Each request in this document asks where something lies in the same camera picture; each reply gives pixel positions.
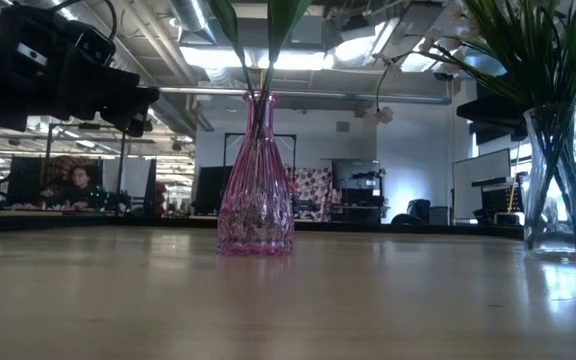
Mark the clear glass vase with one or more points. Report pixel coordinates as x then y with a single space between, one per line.
563 235

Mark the green stems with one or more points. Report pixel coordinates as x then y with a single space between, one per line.
228 20

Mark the wall mounted black screen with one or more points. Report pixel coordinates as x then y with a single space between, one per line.
355 173

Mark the white partition panel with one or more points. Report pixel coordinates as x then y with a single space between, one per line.
135 185

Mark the grey wall vent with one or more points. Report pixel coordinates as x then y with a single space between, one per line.
342 126

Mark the polka dot patterned panel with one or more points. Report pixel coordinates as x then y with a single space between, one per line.
315 192

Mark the black office chair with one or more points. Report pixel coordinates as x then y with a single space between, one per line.
418 210

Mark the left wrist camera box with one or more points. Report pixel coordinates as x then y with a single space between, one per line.
90 44

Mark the black shelf unit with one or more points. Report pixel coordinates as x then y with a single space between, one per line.
360 206

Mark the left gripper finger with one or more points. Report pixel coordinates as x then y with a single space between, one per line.
103 90
140 112

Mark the black background workstation desk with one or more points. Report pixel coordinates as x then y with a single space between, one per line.
498 197

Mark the person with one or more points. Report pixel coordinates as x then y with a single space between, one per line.
80 189

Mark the black aluminium table frame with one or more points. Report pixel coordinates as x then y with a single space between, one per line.
18 222

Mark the white whiteboard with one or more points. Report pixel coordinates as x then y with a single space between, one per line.
478 192

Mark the black computer monitor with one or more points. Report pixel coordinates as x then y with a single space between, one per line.
208 190

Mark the white artificial flower bunch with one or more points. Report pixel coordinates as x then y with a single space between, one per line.
543 50

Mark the large silver ventilation duct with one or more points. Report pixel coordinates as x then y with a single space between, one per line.
168 115

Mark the grey horizontal ceiling pipe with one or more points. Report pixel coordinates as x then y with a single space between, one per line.
318 94

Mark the bright ceiling light panel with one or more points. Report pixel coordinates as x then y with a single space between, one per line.
293 60

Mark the small silver ventilation duct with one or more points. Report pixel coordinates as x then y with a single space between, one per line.
193 17

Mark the pink ribbed glass vase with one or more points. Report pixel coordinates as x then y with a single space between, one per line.
255 200

